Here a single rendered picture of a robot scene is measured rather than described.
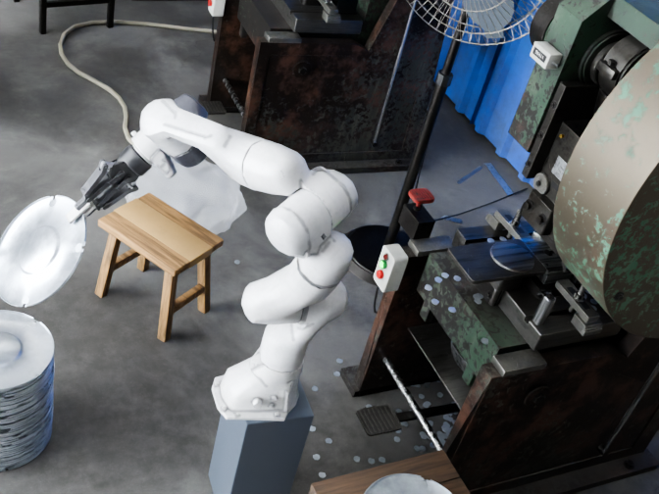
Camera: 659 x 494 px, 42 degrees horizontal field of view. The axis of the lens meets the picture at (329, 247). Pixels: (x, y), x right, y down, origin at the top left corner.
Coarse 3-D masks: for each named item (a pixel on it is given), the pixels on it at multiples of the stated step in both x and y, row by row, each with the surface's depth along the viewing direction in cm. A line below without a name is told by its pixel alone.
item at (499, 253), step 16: (512, 240) 244; (464, 256) 233; (480, 256) 235; (496, 256) 236; (512, 256) 237; (528, 256) 239; (464, 272) 229; (480, 272) 229; (496, 272) 231; (512, 272) 232; (528, 272) 234; (544, 272) 236; (480, 288) 244; (496, 288) 237; (512, 288) 239; (496, 304) 241
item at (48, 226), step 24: (24, 216) 217; (48, 216) 213; (0, 240) 217; (24, 240) 213; (48, 240) 208; (72, 240) 206; (0, 264) 214; (24, 264) 209; (48, 264) 206; (72, 264) 202; (0, 288) 210; (24, 288) 207; (48, 288) 203
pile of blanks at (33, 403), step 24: (24, 384) 224; (48, 384) 236; (0, 408) 225; (24, 408) 229; (48, 408) 244; (0, 432) 232; (24, 432) 236; (48, 432) 250; (0, 456) 237; (24, 456) 242
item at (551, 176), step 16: (560, 128) 221; (576, 128) 219; (560, 144) 222; (576, 144) 217; (560, 160) 222; (544, 176) 227; (560, 176) 223; (544, 192) 228; (528, 208) 230; (544, 208) 225; (544, 224) 226
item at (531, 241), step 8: (528, 240) 246; (536, 240) 247; (536, 248) 244; (544, 248) 244; (536, 256) 241; (544, 256) 241; (552, 256) 242; (544, 264) 239; (552, 264) 239; (560, 264) 240; (552, 272) 237; (560, 272) 239; (568, 272) 240; (544, 280) 238; (552, 280) 240
